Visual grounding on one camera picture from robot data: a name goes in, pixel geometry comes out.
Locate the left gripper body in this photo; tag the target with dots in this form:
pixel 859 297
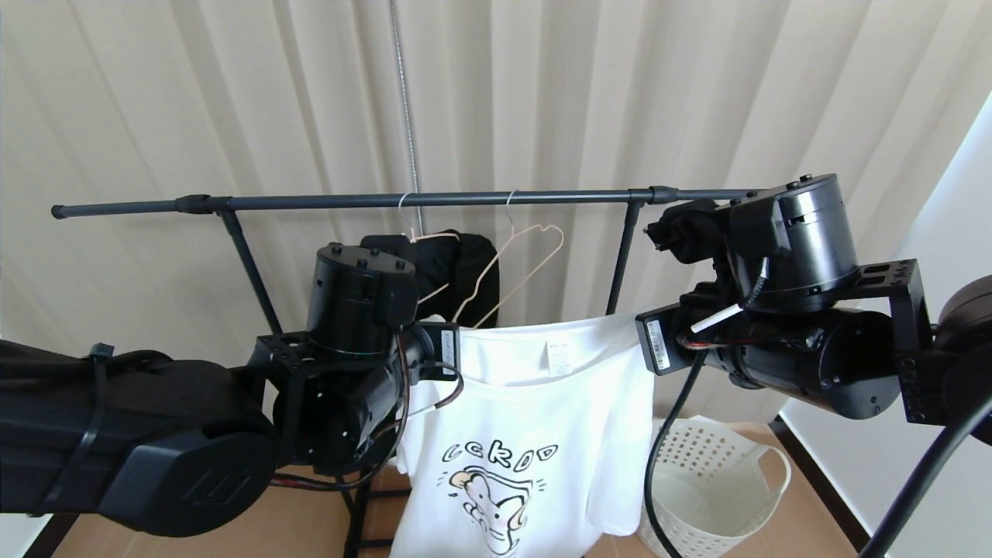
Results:
pixel 341 426

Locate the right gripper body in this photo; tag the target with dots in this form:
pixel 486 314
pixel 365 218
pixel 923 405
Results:
pixel 814 364

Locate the white garment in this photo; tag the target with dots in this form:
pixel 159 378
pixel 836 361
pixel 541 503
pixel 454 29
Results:
pixel 542 411

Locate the black shorts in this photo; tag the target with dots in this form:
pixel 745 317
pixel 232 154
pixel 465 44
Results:
pixel 473 271

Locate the pink clothes hanger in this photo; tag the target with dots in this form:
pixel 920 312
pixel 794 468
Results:
pixel 434 235
pixel 508 246

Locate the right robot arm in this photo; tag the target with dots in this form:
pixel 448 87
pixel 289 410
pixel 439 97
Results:
pixel 798 240

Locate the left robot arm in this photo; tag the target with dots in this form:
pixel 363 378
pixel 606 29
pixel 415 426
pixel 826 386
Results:
pixel 155 434

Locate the white laundry basket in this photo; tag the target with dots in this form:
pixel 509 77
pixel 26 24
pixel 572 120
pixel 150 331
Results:
pixel 721 480

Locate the black clothes rack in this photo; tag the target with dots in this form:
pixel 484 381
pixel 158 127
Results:
pixel 349 201

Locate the thin metal curtain wand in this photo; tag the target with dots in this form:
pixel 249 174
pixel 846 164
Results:
pixel 407 116

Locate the beige curtain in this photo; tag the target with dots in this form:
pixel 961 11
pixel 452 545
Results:
pixel 194 93

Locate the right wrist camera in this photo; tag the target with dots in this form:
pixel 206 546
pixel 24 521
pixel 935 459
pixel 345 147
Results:
pixel 690 232

